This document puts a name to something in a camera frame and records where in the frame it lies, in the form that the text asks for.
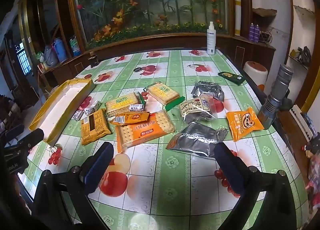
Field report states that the barred window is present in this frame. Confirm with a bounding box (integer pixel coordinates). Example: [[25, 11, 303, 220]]
[[16, 44, 33, 75]]

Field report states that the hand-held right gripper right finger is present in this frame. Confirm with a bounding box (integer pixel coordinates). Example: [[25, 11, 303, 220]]
[[214, 142, 295, 230]]

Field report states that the yellow cardboard box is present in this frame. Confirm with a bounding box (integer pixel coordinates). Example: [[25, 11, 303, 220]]
[[28, 78, 96, 147]]

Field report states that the dark wooden cabinet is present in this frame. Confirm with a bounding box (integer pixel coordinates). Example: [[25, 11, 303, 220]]
[[37, 0, 277, 90]]

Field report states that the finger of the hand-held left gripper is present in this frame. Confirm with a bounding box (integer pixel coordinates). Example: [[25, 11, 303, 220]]
[[4, 124, 25, 141], [14, 128, 45, 149]]

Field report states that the white spray bottle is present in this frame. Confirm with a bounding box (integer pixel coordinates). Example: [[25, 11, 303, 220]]
[[206, 21, 217, 56]]

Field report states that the brown yellow snack packet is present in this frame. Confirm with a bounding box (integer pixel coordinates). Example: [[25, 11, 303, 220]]
[[81, 108, 112, 146]]

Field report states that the large orange cracker packet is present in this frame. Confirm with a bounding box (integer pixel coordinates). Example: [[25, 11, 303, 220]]
[[114, 109, 175, 153]]

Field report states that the flat silver snack packet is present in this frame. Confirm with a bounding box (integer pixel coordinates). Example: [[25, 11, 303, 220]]
[[166, 121, 228, 158]]

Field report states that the small dark jar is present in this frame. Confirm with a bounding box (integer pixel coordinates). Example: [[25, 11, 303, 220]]
[[88, 52, 99, 68]]

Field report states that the blue thermos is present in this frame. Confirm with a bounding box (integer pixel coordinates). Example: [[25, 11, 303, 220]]
[[53, 37, 68, 62]]

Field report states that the yellow cracker packet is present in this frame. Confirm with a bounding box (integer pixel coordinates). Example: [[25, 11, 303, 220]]
[[142, 82, 186, 111], [104, 92, 144, 117]]

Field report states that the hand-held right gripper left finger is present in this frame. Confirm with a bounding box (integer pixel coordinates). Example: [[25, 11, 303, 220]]
[[32, 142, 114, 230]]

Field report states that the glass flower display case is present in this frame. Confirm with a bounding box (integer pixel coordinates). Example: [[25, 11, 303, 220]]
[[66, 0, 237, 50]]

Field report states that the orange cartoon snack packet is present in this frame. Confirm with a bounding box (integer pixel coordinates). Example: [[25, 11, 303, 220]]
[[226, 107, 265, 142]]

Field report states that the white plastic stool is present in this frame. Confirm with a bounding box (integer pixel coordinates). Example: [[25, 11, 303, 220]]
[[243, 61, 268, 92]]

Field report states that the clear beige snack packet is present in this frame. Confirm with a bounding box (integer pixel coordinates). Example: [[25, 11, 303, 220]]
[[179, 96, 218, 123]]

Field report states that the green checked fruit tablecloth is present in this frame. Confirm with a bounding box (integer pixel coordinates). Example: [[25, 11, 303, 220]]
[[19, 49, 313, 230]]

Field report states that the wire basket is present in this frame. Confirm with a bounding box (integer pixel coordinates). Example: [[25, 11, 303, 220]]
[[260, 30, 273, 44]]

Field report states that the green plastic bottle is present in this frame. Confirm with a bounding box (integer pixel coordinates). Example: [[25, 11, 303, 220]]
[[69, 36, 82, 57]]

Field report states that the grey ribbed metal cylinder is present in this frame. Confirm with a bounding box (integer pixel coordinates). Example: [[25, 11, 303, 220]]
[[257, 64, 294, 130]]

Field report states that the crumpled silver snack packet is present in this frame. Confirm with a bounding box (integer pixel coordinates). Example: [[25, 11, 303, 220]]
[[191, 81, 225, 102]]

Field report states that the dark green snack packet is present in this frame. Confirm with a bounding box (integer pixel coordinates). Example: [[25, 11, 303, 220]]
[[217, 71, 245, 86]]

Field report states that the small orange snack packet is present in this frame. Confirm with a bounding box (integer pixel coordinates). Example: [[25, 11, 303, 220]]
[[109, 111, 150, 127]]

